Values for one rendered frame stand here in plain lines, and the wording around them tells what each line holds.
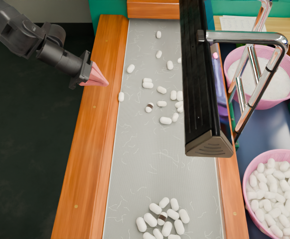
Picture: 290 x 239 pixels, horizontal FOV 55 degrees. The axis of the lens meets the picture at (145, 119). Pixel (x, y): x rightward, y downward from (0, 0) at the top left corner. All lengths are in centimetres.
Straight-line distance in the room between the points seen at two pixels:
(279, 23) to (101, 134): 83
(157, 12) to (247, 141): 58
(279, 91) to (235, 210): 49
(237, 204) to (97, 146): 41
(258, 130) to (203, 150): 56
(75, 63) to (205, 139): 45
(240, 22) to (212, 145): 82
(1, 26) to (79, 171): 41
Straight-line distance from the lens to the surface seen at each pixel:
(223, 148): 46
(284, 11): 130
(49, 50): 75
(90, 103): 90
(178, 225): 73
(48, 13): 233
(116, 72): 99
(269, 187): 87
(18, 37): 74
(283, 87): 109
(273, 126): 104
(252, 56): 78
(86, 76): 75
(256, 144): 98
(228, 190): 78
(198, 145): 45
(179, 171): 80
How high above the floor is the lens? 147
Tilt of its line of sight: 56 degrees down
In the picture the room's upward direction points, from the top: straight up
